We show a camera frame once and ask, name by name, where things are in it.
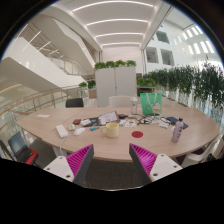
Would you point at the white paper sheet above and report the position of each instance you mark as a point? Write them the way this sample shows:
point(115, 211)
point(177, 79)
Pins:
point(43, 116)

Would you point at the small blue packet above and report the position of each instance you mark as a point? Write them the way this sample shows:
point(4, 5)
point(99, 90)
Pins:
point(94, 128)

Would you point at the clear shaker bottle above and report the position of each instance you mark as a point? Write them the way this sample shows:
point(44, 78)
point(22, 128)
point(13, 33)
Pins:
point(134, 106)

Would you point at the red and black phone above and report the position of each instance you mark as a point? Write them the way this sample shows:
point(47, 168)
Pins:
point(77, 121)

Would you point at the small white adapter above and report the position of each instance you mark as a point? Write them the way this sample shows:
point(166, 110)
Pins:
point(71, 127)

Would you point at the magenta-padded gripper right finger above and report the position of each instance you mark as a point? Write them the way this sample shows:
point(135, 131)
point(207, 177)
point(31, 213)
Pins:
point(146, 160)

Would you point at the small white box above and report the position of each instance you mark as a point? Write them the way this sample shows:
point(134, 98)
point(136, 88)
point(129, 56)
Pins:
point(163, 125)

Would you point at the dark blue pouch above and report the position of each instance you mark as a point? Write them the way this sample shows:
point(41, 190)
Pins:
point(175, 120)

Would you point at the white cabinet with plants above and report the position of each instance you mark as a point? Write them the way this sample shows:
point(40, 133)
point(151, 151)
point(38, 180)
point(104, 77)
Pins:
point(115, 83)

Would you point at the planter with green plant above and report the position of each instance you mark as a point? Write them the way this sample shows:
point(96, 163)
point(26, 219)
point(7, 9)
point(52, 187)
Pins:
point(90, 87)

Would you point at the white computer mouse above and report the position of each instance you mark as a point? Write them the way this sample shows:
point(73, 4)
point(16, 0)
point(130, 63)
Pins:
point(79, 131)

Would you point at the flat round red coaster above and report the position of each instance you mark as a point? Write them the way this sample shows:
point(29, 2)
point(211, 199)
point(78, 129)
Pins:
point(137, 134)

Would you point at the pale yellow mug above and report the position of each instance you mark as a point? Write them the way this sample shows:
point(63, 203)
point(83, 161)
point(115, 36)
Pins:
point(111, 130)

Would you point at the colourful sticker sheet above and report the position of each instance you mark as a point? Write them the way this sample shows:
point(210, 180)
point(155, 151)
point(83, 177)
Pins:
point(128, 123)

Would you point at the white card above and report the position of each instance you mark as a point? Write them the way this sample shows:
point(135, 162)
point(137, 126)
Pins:
point(86, 122)

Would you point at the pink drink bottle black cap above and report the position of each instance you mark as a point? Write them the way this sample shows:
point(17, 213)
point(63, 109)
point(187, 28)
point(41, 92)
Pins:
point(177, 131)

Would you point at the ceiling light strips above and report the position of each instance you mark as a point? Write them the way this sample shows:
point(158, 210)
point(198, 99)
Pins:
point(116, 21)

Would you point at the row of green plants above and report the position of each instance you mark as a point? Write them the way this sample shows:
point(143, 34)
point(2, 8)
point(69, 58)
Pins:
point(186, 80)

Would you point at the black chair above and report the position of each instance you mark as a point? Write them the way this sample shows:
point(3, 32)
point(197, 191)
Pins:
point(74, 102)

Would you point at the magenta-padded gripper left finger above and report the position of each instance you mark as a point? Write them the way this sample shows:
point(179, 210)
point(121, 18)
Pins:
point(78, 161)

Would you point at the glass railing with wooden rail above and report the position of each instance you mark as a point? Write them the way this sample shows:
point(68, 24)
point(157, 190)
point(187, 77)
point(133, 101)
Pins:
point(36, 100)

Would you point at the green tote bag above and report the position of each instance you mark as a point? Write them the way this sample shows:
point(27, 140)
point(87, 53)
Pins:
point(148, 104)

